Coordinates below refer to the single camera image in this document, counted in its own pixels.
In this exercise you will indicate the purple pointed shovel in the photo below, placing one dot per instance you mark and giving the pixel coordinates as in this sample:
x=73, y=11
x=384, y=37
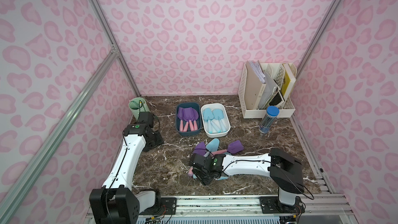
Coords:
x=194, y=118
x=201, y=150

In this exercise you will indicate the white desk file organizer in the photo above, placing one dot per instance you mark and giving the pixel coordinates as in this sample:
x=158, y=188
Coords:
x=266, y=84

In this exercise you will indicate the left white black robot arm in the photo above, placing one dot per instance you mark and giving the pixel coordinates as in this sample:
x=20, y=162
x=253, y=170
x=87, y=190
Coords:
x=114, y=202

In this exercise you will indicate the green pen holder cup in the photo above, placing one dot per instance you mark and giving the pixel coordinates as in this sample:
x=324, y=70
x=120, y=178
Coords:
x=138, y=105

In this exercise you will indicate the blue pointed shovel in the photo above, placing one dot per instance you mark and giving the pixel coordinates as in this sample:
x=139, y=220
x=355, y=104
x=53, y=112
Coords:
x=207, y=118
x=212, y=147

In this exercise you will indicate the white storage box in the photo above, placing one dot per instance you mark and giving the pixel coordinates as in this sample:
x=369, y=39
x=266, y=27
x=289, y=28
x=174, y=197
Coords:
x=226, y=122

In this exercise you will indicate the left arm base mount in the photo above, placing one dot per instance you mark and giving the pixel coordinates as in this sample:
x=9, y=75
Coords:
x=161, y=206

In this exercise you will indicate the purple square shovel pink handle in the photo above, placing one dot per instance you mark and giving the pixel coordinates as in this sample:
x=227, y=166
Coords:
x=180, y=115

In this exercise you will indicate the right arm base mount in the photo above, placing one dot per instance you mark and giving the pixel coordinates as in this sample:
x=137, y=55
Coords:
x=273, y=205

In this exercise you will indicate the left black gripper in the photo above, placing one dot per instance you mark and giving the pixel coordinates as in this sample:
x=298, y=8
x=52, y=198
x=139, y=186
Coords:
x=155, y=138

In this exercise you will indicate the aluminium front rail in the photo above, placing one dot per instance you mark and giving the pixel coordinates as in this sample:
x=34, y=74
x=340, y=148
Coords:
x=247, y=209

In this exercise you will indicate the purple square shovel middle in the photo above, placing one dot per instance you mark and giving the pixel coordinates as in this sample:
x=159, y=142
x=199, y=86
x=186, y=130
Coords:
x=233, y=148

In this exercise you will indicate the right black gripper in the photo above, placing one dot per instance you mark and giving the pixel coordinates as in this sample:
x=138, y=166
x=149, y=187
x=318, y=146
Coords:
x=197, y=164

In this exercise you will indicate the blue square shovel front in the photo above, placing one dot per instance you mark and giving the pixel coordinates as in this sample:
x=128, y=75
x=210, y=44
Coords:
x=222, y=178

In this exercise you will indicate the dark teal storage box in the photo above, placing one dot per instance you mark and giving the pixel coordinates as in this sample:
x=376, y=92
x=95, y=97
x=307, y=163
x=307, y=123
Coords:
x=195, y=106

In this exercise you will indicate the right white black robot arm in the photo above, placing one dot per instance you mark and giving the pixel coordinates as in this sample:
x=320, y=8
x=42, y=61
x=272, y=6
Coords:
x=284, y=169

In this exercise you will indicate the blue lid pencil tube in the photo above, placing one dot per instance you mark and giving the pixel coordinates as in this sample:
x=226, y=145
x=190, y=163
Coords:
x=271, y=114

